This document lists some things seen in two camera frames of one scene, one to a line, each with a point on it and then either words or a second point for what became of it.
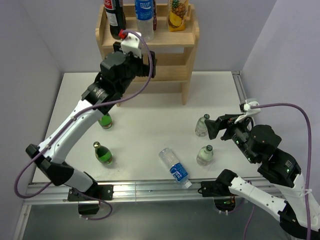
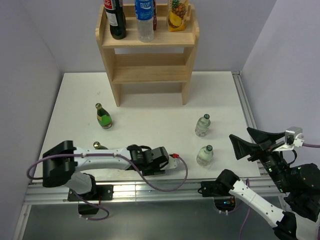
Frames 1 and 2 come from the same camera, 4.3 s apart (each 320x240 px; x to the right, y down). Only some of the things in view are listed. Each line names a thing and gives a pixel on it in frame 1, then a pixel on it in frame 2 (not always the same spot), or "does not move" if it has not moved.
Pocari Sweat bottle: [144, 13] does not move
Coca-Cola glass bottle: [115, 10] does not move
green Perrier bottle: [106, 121] does not move
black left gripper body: [135, 66] to [152, 168]
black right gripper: [213, 125] to [241, 146]
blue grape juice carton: [154, 16] does not move
